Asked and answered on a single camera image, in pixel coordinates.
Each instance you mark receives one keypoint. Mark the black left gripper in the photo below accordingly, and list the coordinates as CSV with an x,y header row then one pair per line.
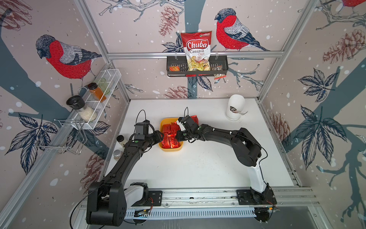
x,y
158,136

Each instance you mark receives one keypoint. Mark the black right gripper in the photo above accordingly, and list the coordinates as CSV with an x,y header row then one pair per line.
x,y
178,137

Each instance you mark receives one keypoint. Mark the red tea bag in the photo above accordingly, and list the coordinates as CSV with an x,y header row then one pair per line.
x,y
195,118

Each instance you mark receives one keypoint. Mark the yellow storage box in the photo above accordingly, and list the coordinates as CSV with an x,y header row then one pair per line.
x,y
167,121

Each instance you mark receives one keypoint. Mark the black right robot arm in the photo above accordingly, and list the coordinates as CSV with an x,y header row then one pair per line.
x,y
247,150

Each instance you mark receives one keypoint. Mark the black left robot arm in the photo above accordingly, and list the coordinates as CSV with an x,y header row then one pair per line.
x,y
107,200

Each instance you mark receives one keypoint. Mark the pile of red tea bags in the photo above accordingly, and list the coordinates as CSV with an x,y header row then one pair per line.
x,y
170,132

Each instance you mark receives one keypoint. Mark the small glass jar black lid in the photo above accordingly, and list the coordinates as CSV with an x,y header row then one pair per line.
x,y
121,140

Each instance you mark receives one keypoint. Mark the small glass jar silver lid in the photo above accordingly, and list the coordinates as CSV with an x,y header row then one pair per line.
x,y
117,154

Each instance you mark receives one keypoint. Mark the white mug with logo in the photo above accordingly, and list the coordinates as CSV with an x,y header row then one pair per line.
x,y
236,107

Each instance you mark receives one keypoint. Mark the green item on shelf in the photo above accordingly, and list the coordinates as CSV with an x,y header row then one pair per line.
x,y
104,86

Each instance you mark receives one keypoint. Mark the orange spice bottle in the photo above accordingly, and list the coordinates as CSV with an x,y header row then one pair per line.
x,y
96,92

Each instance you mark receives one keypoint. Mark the Chuba cassava chips bag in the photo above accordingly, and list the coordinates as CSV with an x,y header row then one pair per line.
x,y
197,48

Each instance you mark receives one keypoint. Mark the black lid rice jar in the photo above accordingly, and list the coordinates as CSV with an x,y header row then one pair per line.
x,y
85,112

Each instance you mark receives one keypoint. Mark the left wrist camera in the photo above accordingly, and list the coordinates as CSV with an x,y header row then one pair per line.
x,y
141,130

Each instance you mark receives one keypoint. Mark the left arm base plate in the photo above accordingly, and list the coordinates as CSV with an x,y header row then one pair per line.
x,y
154,199

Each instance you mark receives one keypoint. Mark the black wire wall basket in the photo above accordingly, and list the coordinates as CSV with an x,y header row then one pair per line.
x,y
178,66

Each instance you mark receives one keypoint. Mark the white wire wall shelf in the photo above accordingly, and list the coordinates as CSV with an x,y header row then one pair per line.
x,y
112,76

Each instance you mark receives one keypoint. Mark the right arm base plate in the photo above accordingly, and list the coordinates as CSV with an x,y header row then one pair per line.
x,y
251,197

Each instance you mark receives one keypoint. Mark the chrome wire rack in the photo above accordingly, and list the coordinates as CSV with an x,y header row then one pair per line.
x,y
62,136

